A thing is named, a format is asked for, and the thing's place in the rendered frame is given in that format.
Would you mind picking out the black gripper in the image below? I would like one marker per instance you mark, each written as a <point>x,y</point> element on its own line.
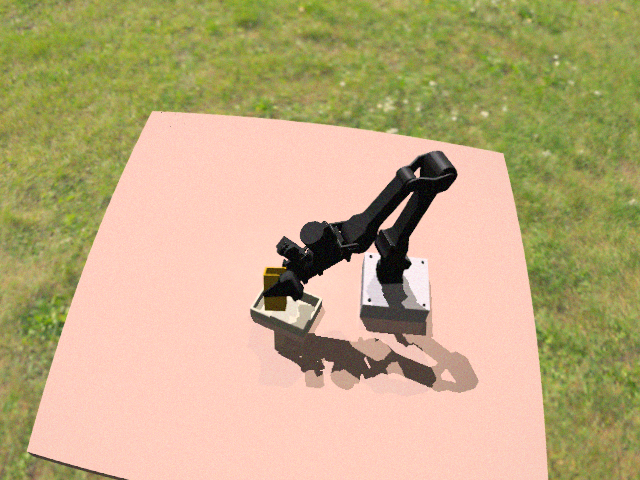
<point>289,283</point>

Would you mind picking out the yellow square cup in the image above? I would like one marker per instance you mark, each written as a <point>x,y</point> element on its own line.
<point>270,277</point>

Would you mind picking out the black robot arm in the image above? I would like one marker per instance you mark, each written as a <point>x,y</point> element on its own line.
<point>337,241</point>

